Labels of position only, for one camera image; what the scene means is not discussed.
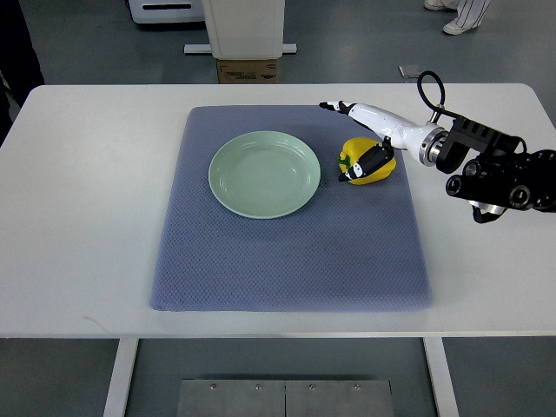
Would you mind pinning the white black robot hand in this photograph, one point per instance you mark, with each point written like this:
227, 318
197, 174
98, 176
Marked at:
421, 142

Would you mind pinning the yellow bell pepper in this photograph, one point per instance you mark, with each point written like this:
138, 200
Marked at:
363, 160

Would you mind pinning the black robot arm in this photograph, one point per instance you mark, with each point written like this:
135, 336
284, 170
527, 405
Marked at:
491, 170

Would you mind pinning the grey floor plate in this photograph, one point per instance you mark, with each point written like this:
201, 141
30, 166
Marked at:
409, 71

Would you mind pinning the light green plate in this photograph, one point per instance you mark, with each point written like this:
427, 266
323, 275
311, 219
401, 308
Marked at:
264, 174

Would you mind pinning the blue quilted mat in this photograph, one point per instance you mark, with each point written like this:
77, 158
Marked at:
349, 249

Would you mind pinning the person in striped trousers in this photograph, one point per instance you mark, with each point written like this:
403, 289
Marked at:
469, 14

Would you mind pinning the cardboard box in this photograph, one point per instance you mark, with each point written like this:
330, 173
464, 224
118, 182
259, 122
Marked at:
247, 71

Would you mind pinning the right white table leg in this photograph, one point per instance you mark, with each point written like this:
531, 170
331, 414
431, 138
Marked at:
444, 396

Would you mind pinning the white table leg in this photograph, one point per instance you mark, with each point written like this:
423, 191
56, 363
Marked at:
444, 396
120, 380

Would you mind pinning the white machine base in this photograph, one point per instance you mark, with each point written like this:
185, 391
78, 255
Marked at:
165, 11

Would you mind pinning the left white table leg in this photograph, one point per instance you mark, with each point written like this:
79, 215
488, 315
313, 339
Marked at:
120, 380

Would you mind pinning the person in dark clothes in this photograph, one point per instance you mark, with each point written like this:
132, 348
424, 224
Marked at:
19, 62

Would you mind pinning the white pedestal column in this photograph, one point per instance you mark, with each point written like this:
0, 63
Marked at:
243, 30

